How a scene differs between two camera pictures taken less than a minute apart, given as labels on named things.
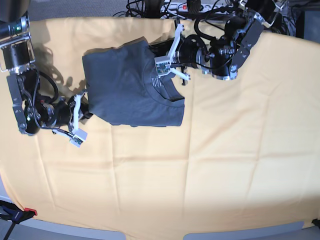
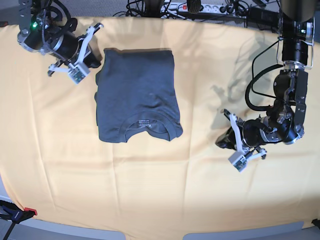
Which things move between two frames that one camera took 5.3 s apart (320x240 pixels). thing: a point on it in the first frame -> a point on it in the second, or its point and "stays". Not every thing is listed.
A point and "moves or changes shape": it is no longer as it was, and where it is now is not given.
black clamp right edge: [316, 222] stays
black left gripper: [63, 110] -> [66, 47]
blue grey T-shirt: [124, 88] moves or changes shape
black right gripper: [193, 51] -> [251, 134]
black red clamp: [10, 212] stays
